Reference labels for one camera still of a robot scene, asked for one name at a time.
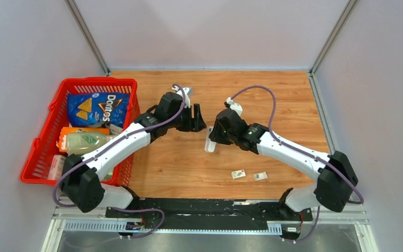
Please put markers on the red plastic shopping basket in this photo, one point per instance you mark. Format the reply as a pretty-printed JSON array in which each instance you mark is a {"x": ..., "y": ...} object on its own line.
[{"x": 44, "y": 147}]

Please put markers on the blue Doritos chip bag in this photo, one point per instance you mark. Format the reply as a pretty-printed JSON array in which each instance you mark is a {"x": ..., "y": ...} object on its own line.
[{"x": 87, "y": 109}]

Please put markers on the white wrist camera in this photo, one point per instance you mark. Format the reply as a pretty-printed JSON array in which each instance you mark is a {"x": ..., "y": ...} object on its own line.
[
  {"x": 229, "y": 103},
  {"x": 185, "y": 93}
]

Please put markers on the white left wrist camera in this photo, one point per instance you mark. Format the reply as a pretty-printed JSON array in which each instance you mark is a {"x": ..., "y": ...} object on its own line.
[{"x": 185, "y": 93}]

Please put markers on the aluminium frame rail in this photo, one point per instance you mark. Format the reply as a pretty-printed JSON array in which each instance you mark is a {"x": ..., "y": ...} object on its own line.
[{"x": 72, "y": 230}]

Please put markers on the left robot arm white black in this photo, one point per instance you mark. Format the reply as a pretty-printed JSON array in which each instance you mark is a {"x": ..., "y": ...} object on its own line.
[{"x": 82, "y": 175}]

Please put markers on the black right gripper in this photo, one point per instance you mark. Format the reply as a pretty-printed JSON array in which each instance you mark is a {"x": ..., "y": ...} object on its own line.
[{"x": 215, "y": 135}]

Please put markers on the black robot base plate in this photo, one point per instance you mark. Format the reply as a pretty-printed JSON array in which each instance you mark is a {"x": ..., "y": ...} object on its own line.
[{"x": 210, "y": 214}]

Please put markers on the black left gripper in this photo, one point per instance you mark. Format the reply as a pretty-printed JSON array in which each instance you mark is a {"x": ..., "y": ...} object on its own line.
[{"x": 195, "y": 124}]

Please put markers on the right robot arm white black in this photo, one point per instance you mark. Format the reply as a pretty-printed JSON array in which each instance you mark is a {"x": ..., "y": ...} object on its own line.
[{"x": 334, "y": 179}]

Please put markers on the pale green lotion bottle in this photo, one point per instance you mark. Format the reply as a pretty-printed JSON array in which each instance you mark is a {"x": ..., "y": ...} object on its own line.
[{"x": 80, "y": 143}]

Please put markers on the orange Gillette package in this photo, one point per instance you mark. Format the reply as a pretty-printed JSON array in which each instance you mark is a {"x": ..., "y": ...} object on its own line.
[{"x": 61, "y": 144}]

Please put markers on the clear pink plastic package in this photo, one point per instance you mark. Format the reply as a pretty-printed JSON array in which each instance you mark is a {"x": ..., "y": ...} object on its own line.
[{"x": 56, "y": 167}]

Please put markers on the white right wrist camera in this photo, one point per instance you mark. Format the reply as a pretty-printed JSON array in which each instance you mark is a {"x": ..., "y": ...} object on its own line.
[{"x": 229, "y": 103}]

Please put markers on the small clear staple box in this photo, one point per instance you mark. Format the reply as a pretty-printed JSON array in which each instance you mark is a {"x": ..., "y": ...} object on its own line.
[{"x": 260, "y": 176}]

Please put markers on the white staple box red label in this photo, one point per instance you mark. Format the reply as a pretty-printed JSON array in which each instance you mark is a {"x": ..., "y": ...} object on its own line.
[{"x": 238, "y": 174}]

